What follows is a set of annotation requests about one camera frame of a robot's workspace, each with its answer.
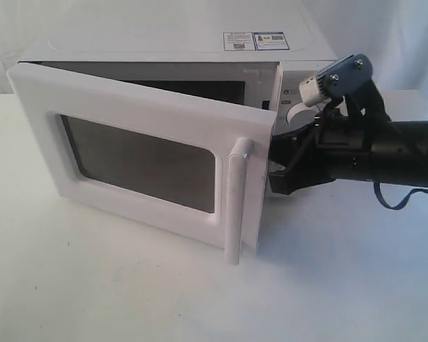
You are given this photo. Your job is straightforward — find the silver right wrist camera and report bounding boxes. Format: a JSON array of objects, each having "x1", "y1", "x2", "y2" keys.
[{"x1": 299, "y1": 54, "x2": 373, "y2": 107}]

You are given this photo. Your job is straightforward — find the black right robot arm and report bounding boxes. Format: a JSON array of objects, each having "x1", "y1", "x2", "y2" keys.
[{"x1": 268, "y1": 81, "x2": 428, "y2": 195}]

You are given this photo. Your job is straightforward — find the blue warning sticker right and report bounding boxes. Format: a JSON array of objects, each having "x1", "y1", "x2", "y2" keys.
[{"x1": 253, "y1": 31, "x2": 290, "y2": 51}]

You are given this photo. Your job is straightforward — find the white microwave oven body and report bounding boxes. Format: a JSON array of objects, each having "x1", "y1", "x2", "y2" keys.
[{"x1": 19, "y1": 21, "x2": 343, "y2": 199}]

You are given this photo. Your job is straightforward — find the upper white control knob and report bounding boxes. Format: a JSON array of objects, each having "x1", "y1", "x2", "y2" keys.
[{"x1": 286, "y1": 103, "x2": 317, "y2": 129}]

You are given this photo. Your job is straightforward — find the blue-black right arm cable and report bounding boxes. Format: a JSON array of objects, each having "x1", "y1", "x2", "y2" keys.
[{"x1": 373, "y1": 181, "x2": 428, "y2": 211}]

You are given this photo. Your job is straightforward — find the white microwave door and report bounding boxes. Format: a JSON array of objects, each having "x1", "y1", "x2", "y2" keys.
[{"x1": 8, "y1": 63, "x2": 276, "y2": 265}]

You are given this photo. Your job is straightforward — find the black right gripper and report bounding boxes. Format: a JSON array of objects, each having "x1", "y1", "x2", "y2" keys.
[{"x1": 269, "y1": 107, "x2": 371, "y2": 195}]

